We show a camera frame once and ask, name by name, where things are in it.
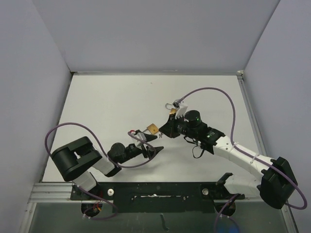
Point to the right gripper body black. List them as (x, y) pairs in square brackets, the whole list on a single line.
[(182, 129)]

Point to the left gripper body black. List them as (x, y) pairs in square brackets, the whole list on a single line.
[(131, 153)]

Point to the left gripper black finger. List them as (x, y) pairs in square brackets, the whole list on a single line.
[(149, 138), (152, 152)]

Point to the small brass padlock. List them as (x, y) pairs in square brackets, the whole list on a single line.
[(170, 107)]

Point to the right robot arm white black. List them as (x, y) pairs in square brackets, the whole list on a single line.
[(273, 180)]

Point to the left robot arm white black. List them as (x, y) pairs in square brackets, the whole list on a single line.
[(75, 158)]

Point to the long shackle brass padlock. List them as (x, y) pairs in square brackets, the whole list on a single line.
[(151, 129)]

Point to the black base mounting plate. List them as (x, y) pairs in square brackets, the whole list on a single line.
[(163, 197)]

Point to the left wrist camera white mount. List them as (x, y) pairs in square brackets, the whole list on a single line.
[(134, 135)]

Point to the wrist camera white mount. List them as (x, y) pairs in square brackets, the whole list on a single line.
[(181, 107), (134, 135)]

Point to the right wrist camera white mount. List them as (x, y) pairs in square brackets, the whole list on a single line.
[(181, 107)]

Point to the aluminium frame rail right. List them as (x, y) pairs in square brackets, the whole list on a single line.
[(286, 211)]

